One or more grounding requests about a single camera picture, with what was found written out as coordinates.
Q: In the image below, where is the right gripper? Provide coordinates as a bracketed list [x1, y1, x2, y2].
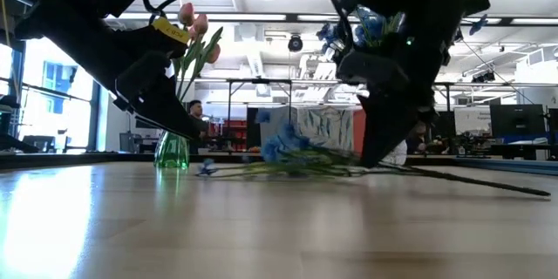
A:
[335, 0, 442, 169]

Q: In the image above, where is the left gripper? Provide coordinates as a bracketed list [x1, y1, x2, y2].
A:
[14, 0, 202, 141]

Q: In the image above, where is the pink artificial tulip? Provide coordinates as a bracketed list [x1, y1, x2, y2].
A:
[174, 2, 197, 97]
[176, 12, 225, 101]

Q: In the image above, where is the blue artificial flower bunch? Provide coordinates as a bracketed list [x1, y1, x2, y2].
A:
[316, 6, 490, 60]
[195, 124, 552, 199]

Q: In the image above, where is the green glass vase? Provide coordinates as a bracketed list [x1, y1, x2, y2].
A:
[153, 129, 192, 170]

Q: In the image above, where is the orange panel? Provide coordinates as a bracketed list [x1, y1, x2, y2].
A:
[351, 108, 368, 154]

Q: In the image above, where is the person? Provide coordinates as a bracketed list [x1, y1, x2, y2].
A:
[405, 120, 431, 155]
[187, 99, 212, 155]

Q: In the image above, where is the white blue patterned cloth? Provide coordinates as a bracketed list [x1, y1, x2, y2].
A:
[259, 105, 356, 153]

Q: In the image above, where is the white display screen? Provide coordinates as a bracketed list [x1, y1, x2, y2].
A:
[453, 105, 492, 136]

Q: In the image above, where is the red shelf unit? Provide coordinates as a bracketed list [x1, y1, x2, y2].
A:
[208, 119, 249, 152]

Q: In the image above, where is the ceiling light strip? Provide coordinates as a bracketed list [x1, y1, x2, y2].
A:
[461, 17, 558, 27]
[111, 11, 289, 23]

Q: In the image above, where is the black metal stand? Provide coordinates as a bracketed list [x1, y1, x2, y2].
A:
[225, 77, 294, 139]

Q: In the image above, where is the black computer monitor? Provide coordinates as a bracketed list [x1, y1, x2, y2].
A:
[488, 103, 548, 140]

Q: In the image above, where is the black window pillar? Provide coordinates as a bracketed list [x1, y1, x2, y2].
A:
[10, 37, 24, 141]

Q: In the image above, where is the yellow cable label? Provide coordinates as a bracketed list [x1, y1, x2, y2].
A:
[151, 16, 192, 46]

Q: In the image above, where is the black aluminium table frame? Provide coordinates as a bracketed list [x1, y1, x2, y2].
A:
[0, 151, 558, 177]

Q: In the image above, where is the black ceiling camera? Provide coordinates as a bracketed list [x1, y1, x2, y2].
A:
[286, 33, 305, 54]

